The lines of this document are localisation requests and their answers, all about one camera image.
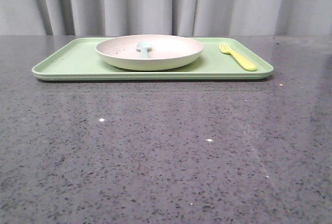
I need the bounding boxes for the light blue plastic spoon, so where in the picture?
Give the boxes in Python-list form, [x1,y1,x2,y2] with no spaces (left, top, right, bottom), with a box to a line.
[136,41,152,59]

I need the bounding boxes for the yellow plastic fork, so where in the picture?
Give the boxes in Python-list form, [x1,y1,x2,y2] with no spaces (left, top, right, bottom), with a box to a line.
[219,43,257,72]

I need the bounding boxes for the grey pleated curtain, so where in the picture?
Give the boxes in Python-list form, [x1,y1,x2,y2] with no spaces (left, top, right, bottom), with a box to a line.
[1,0,331,37]

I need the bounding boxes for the cream round plate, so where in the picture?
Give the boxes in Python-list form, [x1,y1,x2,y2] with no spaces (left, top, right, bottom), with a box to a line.
[95,35,204,71]

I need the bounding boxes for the light green plastic tray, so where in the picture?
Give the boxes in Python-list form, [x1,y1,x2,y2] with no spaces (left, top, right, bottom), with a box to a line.
[32,37,274,81]

